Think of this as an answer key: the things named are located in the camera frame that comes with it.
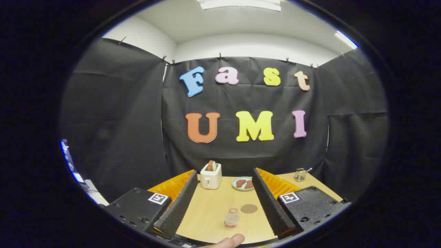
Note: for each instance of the small ceiling light panel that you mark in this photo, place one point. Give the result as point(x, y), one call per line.
point(345, 39)

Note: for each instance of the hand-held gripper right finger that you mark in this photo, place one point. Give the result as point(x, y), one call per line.
point(272, 206)

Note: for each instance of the light blue round plate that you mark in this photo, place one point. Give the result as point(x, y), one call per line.
point(235, 186)

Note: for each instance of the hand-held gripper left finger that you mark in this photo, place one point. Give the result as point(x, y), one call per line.
point(179, 206)

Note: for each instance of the long ceiling light panel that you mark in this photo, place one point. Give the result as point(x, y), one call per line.
point(241, 4)

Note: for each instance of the wooden table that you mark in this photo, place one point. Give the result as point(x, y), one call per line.
point(210, 210)

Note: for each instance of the brown meat slice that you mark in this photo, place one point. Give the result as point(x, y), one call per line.
point(249, 185)
point(240, 183)

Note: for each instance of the round brown coaster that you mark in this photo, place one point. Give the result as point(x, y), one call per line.
point(248, 208)

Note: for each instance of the clear juice bottle red label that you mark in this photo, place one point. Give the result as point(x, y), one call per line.
point(231, 221)

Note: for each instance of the brown bread slice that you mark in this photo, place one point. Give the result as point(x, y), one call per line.
point(211, 165)

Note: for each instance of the white toaster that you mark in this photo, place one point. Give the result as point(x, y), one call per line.
point(211, 179)

